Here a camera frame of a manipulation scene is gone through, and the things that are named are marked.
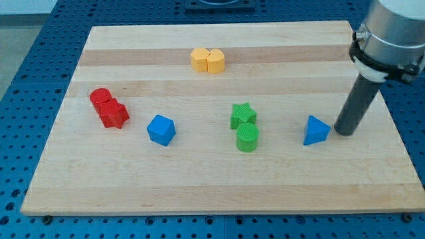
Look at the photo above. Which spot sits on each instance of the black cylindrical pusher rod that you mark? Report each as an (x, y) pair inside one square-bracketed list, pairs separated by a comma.
[(356, 105)]

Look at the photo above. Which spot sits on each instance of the blue triangle block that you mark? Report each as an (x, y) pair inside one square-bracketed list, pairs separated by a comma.
[(315, 131)]

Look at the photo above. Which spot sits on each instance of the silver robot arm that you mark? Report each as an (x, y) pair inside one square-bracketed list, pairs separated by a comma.
[(388, 45)]

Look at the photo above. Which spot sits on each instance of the green star block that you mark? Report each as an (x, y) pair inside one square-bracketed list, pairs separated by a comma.
[(242, 113)]

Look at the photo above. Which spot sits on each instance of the green cylinder block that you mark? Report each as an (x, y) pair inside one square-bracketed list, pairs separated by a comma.
[(247, 137)]

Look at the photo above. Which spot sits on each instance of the wooden board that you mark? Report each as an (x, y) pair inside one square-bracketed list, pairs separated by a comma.
[(285, 71)]

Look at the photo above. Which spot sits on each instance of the yellow half-round block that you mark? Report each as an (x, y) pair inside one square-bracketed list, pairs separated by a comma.
[(215, 61)]

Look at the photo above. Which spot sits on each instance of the yellow hexagon block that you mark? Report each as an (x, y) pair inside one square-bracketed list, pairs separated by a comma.
[(199, 59)]

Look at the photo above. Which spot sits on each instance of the dark mounting plate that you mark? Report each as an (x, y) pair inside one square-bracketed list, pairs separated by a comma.
[(219, 5)]

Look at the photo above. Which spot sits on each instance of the blue cube block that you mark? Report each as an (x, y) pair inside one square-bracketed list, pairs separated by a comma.
[(161, 130)]

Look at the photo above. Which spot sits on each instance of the red star block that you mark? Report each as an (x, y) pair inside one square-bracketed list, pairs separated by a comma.
[(113, 114)]

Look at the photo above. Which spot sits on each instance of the red cylinder block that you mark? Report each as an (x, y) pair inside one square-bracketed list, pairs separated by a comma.
[(98, 97)]

